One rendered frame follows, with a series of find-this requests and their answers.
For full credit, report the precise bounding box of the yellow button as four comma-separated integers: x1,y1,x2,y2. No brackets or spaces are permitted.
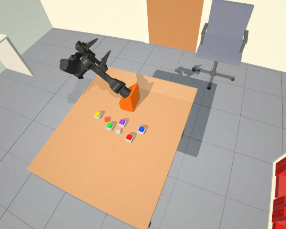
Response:
94,112,102,120

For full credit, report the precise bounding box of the purple button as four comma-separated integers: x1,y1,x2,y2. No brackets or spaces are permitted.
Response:
118,119,127,128

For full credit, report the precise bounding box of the green button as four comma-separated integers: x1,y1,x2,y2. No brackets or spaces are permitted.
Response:
105,122,115,131

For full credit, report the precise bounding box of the blue button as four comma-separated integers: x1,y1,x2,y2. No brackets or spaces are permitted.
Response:
137,126,146,135

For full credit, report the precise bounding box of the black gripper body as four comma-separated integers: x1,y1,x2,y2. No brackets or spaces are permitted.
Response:
76,41,108,72

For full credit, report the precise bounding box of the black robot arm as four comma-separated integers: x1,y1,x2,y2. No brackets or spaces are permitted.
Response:
60,49,132,98

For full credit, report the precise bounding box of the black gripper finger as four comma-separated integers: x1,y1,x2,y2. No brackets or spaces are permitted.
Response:
101,50,111,66
82,38,98,50

